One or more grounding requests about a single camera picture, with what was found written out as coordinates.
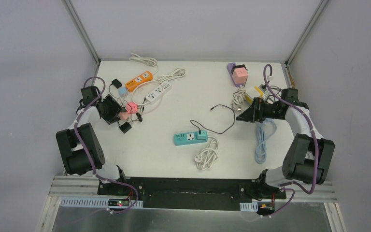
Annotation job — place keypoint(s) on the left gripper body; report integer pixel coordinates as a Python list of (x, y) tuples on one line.
[(114, 108)]

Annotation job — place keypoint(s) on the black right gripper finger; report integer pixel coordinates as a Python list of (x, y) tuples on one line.
[(249, 115), (255, 106)]

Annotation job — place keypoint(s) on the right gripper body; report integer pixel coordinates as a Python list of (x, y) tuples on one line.
[(268, 111)]

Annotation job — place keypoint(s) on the salmon pink charger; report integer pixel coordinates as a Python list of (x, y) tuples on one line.
[(124, 116)]

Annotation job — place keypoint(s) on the teal usb charger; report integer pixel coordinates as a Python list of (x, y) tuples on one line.
[(202, 135)]

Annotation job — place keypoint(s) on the teal power strip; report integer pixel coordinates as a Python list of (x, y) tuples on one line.
[(186, 138)]

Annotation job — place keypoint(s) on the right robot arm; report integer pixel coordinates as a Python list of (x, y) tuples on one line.
[(308, 158)]

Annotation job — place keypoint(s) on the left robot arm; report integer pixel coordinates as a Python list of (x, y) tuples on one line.
[(79, 146)]

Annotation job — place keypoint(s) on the yellow white cube socket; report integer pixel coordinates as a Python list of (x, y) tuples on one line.
[(254, 92)]

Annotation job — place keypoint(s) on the pink round socket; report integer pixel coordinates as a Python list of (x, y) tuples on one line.
[(132, 108)]

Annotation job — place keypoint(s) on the pink cube socket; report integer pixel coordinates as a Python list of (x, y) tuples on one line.
[(239, 75)]

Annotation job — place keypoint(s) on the light blue small charger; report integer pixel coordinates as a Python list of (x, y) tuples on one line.
[(123, 92)]

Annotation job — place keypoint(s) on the black power adapter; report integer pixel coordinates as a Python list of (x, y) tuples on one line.
[(125, 127)]

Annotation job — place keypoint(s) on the small black charger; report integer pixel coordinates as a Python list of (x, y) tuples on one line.
[(116, 83)]

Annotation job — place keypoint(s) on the purple power strip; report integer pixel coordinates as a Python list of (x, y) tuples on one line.
[(229, 66)]

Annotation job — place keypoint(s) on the orange power strip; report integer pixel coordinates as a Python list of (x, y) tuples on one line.
[(140, 79)]

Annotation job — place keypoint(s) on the white power strip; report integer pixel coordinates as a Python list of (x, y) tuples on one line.
[(158, 92)]

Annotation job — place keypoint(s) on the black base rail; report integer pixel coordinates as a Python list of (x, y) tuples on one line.
[(192, 193)]

